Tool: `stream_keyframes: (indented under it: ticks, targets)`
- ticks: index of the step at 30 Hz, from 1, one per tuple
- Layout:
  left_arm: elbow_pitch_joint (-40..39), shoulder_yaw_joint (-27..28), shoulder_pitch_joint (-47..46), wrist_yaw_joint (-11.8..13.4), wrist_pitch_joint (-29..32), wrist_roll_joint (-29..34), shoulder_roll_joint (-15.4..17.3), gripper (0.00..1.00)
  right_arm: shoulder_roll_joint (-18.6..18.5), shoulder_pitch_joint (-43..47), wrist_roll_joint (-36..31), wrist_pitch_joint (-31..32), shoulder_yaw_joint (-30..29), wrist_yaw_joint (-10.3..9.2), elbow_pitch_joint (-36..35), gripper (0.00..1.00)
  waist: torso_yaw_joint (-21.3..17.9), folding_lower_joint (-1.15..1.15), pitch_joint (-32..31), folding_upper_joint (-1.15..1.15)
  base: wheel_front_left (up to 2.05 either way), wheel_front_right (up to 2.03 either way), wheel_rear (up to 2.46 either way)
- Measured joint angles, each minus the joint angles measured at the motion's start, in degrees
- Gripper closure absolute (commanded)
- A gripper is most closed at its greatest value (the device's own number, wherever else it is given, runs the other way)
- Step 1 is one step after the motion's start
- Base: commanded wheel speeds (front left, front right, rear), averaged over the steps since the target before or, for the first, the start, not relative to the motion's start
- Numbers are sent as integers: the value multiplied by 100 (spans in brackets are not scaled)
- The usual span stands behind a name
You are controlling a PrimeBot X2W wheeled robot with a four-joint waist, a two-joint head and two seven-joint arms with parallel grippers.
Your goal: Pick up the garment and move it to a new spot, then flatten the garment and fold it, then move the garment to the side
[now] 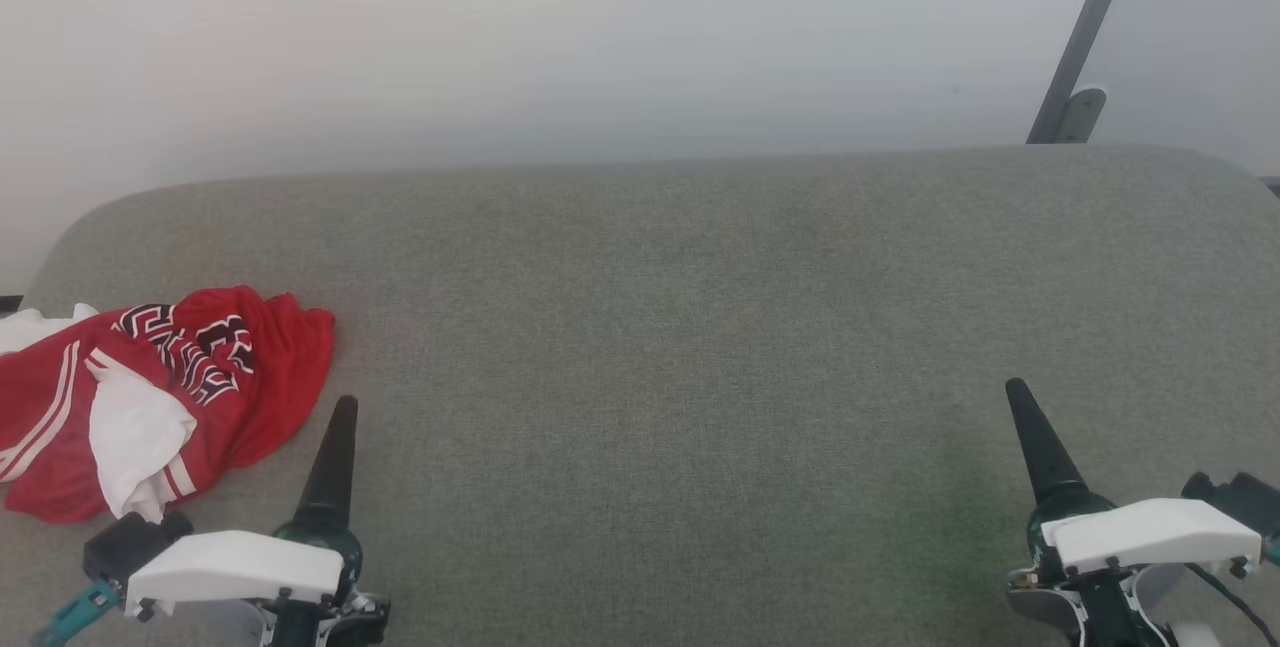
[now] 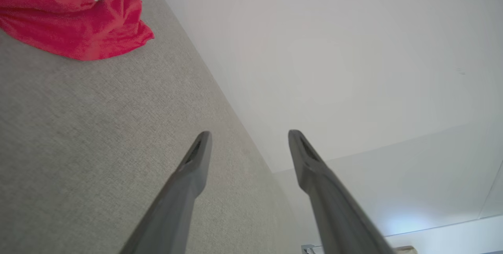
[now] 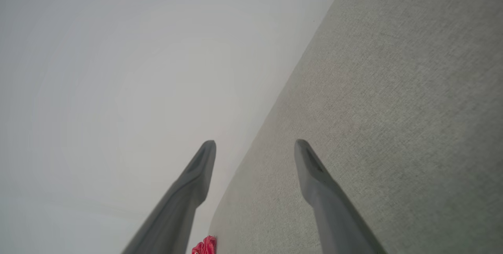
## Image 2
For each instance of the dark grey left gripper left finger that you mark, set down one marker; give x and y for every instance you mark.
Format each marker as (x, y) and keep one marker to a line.
(177, 199)

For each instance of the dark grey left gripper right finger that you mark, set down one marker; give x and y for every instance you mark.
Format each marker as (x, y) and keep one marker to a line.
(330, 203)

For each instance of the grey fabric sofa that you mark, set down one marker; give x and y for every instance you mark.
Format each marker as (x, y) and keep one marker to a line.
(98, 136)

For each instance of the red shirt with white sleeves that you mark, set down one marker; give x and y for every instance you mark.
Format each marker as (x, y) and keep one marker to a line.
(67, 14)

